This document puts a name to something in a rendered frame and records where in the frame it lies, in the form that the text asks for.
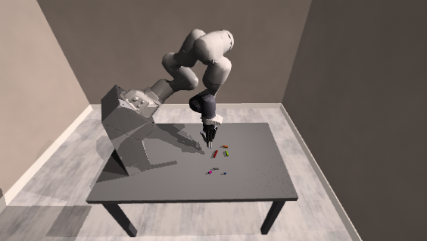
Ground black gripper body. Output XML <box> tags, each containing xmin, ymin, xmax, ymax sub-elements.
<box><xmin>203</xmin><ymin>124</ymin><xmax>215</xmax><ymax>133</ymax></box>

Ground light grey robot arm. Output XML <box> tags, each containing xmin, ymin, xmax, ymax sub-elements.
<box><xmin>120</xmin><ymin>29</ymin><xmax>234</xmax><ymax>125</ymax></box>

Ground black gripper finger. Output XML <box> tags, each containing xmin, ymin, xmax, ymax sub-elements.
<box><xmin>209</xmin><ymin>126</ymin><xmax>218</xmax><ymax>148</ymax></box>
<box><xmin>200</xmin><ymin>130</ymin><xmax>210</xmax><ymax>148</ymax></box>

